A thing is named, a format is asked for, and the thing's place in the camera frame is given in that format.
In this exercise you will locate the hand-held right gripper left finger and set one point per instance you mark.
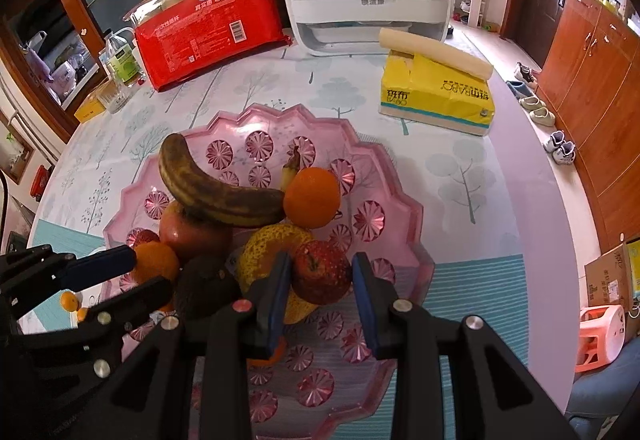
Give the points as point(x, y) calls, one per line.
point(275, 305)

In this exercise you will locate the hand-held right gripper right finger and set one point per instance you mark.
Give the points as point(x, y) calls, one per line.
point(367, 310)

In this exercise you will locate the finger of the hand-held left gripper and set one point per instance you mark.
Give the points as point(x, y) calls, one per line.
point(130, 305)
point(100, 265)

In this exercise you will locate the small orange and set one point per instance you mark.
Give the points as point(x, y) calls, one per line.
point(70, 302)
point(82, 315)

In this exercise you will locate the medium orange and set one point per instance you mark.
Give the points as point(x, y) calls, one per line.
point(157, 262)

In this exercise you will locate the smooth small red fruit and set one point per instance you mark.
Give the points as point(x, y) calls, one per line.
point(146, 237)

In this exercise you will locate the wrinkled small red apple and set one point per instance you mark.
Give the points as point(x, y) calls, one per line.
point(320, 272)

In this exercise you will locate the yellow speckled pear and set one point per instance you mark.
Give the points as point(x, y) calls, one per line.
point(260, 250)

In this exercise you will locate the dark green avocado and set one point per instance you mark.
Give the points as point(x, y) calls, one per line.
point(205, 287)

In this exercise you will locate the large red apple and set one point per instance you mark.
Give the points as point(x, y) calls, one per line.
point(195, 237)

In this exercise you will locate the large orange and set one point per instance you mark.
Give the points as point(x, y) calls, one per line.
point(311, 197)

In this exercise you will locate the overripe brown banana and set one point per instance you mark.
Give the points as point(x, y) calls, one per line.
point(210, 197)

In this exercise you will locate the pink glass fruit plate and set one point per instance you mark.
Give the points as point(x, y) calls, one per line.
point(260, 145)

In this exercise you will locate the tree print tablecloth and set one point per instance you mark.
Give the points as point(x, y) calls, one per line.
point(450, 200)

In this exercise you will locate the yellow cardboard box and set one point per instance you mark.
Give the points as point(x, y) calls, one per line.
point(90, 109)

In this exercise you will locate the clear glass cup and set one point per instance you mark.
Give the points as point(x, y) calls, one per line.
point(112, 97)

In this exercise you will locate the green label clear bottle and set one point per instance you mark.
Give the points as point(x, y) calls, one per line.
point(122, 62)

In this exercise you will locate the lilac kettle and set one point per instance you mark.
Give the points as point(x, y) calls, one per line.
point(40, 55)

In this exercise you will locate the yellow tissue pack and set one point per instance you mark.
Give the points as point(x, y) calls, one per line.
point(435, 95)

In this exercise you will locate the pink plastic stool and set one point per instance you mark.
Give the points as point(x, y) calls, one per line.
point(600, 335)

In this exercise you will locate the brown cardboard box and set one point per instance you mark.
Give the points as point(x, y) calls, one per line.
point(610, 275)

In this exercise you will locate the white blue shoes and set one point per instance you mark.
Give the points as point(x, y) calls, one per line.
point(560, 149)

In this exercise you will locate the blue seat cushion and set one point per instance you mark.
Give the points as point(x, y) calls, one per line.
point(605, 395)

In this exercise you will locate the red plastic package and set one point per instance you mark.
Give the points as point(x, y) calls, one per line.
point(210, 35)

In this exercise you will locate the cream slippers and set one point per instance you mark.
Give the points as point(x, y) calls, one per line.
point(537, 111)

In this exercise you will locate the cream cylindrical roll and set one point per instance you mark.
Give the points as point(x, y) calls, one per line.
point(450, 57)

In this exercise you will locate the white countertop appliance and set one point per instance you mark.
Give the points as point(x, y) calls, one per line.
point(370, 15)

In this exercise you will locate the wooden door cabinet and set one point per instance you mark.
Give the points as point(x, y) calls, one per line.
point(590, 95)

